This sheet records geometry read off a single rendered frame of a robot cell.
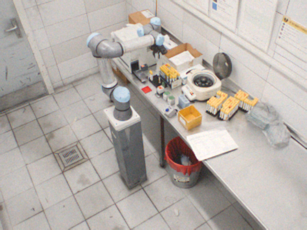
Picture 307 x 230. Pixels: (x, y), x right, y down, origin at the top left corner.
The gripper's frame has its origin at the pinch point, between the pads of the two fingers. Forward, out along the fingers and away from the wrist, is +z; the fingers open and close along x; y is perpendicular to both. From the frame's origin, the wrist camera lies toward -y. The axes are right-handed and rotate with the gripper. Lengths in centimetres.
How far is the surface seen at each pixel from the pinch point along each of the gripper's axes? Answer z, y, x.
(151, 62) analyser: 22.2, 26.3, -8.2
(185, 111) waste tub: 19.8, -43.4, 4.3
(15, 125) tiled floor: 114, 123, 126
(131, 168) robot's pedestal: 82, -27, 49
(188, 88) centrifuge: 21.0, -23.1, -13.5
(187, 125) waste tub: 20, -55, 11
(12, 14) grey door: -1, 153, 79
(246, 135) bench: 26, -84, -22
